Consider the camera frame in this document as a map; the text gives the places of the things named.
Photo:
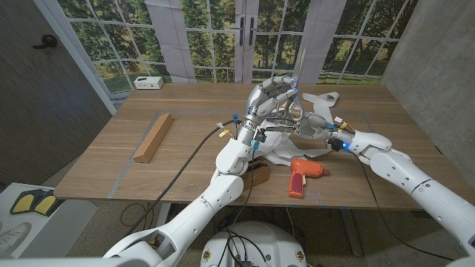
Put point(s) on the dark brown slotted wooden block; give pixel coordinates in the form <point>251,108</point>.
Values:
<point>258,176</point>

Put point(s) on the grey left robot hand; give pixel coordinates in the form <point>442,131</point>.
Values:
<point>267,102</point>

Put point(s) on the long light wooden block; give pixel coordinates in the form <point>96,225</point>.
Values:
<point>154,137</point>

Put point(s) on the grey table leg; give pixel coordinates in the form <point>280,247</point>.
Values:
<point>352,233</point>

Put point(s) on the white power strip box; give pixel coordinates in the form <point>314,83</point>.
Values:
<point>148,82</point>

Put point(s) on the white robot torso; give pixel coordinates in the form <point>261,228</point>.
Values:
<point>274,237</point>

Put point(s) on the white sneaker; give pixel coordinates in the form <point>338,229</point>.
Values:
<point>11,239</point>

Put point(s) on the yellow and black foot pedal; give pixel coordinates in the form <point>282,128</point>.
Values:
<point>23,203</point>

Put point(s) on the grey and tan scissors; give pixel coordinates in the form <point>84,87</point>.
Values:
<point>298,92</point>

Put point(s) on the printed window forest backdrop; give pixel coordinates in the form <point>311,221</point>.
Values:
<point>222,37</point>

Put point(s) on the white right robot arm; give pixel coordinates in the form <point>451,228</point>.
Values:
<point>415,178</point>

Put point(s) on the orange toy drill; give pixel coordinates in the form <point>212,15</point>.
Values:
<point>302,168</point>

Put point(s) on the white receipt paper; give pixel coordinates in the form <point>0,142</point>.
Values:
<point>319,107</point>

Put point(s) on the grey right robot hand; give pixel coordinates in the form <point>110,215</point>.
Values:
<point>315,128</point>

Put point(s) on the white floor platform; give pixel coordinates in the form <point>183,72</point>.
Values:
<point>67,226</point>

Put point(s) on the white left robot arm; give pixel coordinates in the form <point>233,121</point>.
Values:
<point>193,211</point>

